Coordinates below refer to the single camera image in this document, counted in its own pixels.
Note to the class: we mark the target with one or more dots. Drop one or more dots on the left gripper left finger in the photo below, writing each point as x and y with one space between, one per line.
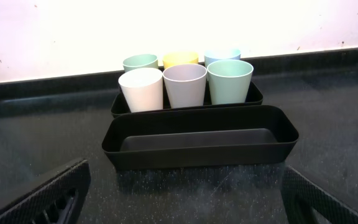
42 202

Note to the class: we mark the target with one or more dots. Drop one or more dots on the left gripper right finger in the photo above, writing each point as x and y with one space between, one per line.
303 199

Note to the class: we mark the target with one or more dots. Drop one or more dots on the black tray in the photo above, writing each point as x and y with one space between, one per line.
120 107
197 159

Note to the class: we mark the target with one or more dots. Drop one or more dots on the green cup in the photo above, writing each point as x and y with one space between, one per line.
228 87
140 60

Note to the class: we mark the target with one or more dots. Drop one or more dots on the white cup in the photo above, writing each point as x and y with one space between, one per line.
141 93

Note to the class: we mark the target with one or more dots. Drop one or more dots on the grey cup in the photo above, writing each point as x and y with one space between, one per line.
185 90

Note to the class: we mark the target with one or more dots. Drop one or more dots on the blue cup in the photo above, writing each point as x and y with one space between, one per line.
222 54

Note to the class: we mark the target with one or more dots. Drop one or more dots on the yellow cup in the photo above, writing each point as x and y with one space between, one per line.
180 59

